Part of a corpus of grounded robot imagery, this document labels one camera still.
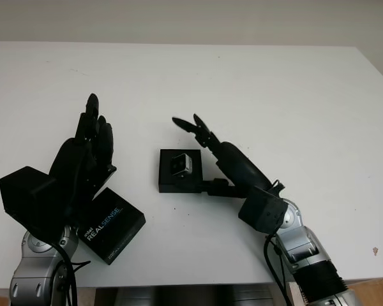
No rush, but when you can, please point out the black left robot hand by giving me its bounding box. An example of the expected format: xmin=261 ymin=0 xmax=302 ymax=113
xmin=49 ymin=92 xmax=117 ymax=224

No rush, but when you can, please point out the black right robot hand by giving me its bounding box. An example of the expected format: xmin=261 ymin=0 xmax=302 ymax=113
xmin=171 ymin=113 xmax=283 ymax=200

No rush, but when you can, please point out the small silver depth camera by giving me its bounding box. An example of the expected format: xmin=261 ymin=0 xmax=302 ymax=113
xmin=170 ymin=153 xmax=194 ymax=178

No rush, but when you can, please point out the black RealSense box lid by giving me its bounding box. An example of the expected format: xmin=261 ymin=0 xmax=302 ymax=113
xmin=78 ymin=187 xmax=147 ymax=265

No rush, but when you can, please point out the grey robot torso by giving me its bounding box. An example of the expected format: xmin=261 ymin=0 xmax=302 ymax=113
xmin=95 ymin=285 xmax=275 ymax=306

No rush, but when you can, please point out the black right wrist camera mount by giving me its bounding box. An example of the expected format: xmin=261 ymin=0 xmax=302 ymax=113
xmin=238 ymin=186 xmax=288 ymax=232

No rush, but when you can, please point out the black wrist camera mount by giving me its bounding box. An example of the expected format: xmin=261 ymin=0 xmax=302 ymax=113
xmin=238 ymin=186 xmax=288 ymax=232
xmin=0 ymin=166 xmax=68 ymax=238

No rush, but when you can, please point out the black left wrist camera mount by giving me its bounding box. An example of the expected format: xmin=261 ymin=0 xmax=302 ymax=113
xmin=0 ymin=166 xmax=68 ymax=238

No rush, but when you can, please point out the black camera box with foam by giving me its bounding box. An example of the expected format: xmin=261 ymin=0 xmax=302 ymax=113
xmin=157 ymin=148 xmax=204 ymax=194

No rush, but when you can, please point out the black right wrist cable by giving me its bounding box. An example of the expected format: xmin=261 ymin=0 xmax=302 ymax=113
xmin=263 ymin=234 xmax=291 ymax=306

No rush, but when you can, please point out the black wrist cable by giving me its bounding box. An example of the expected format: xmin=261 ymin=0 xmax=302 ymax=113
xmin=52 ymin=242 xmax=92 ymax=306
xmin=263 ymin=234 xmax=291 ymax=306

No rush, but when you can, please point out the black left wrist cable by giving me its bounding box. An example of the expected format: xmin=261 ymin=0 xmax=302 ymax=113
xmin=52 ymin=242 xmax=92 ymax=306

